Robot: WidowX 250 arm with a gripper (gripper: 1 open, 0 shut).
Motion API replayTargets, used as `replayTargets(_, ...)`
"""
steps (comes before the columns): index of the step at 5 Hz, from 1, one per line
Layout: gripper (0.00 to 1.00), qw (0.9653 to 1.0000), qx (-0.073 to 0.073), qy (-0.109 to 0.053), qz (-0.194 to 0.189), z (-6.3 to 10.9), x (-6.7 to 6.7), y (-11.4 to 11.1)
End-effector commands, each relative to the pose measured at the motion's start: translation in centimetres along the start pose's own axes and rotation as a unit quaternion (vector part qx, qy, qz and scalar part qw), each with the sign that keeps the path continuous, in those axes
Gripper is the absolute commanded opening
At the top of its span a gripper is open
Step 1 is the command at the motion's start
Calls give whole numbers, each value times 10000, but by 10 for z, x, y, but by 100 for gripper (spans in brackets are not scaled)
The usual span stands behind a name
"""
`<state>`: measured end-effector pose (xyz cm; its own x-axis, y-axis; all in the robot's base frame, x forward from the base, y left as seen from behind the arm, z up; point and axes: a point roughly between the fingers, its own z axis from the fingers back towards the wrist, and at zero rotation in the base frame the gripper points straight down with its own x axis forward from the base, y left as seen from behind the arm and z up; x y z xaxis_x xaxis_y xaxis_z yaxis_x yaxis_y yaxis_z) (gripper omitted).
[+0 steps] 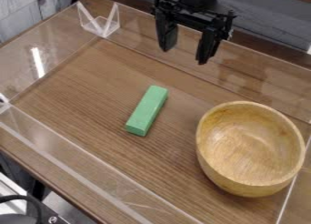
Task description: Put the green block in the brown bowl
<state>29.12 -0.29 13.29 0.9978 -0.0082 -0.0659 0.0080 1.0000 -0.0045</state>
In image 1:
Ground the black cable at corner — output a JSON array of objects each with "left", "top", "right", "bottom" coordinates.
[{"left": 0, "top": 194, "right": 44, "bottom": 224}]

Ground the black metal base with bolt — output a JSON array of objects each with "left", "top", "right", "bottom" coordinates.
[{"left": 25, "top": 202, "right": 71, "bottom": 224}]

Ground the clear acrylic tray wall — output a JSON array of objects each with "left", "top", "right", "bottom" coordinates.
[{"left": 0, "top": 0, "right": 311, "bottom": 224}]

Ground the clear acrylic corner bracket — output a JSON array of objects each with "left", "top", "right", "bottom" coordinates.
[{"left": 76, "top": 2, "right": 120, "bottom": 38}]

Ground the light brown wooden bowl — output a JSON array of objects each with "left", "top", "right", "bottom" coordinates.
[{"left": 196, "top": 101, "right": 306, "bottom": 198}]

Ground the green rectangular block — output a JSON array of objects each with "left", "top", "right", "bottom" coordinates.
[{"left": 125, "top": 86, "right": 168, "bottom": 137}]

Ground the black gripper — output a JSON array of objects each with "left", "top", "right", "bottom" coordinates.
[{"left": 152, "top": 0, "right": 236, "bottom": 65}]

